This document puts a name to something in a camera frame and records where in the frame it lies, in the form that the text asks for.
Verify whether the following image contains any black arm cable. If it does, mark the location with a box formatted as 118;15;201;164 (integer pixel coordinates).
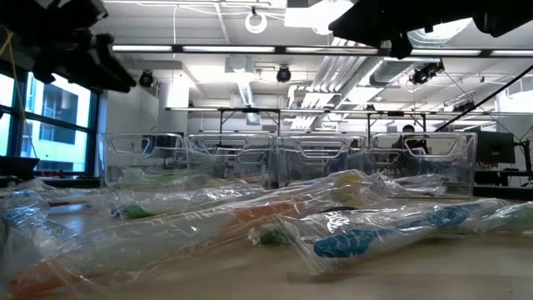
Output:
435;64;533;133

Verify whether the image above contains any person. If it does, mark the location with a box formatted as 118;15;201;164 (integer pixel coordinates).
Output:
391;123;430;176

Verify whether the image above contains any clear plastic bin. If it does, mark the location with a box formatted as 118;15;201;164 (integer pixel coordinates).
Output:
97;132;188;188
186;132;279;188
276;135;370;188
366;132;478;200

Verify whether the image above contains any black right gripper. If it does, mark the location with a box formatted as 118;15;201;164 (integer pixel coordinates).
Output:
327;0;476;60

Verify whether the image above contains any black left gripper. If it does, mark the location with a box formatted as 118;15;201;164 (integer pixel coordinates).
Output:
31;32;138;93

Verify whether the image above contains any white ceiling duct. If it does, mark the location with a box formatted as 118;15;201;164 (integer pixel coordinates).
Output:
224;53;256;108

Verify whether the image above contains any dark flat object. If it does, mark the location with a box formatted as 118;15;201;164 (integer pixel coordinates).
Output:
0;155;41;180

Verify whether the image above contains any large window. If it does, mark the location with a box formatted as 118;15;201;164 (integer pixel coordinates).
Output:
0;62;101;176

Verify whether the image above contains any yellow cable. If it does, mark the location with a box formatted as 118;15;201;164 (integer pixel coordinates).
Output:
0;28;22;109

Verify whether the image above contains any black monitor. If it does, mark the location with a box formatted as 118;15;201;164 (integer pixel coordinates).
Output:
476;131;516;164

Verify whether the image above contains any long ceiling light bar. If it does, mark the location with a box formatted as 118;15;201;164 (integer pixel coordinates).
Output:
111;41;533;58

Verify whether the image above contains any white cable coil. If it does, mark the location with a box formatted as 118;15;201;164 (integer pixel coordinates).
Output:
244;11;269;35

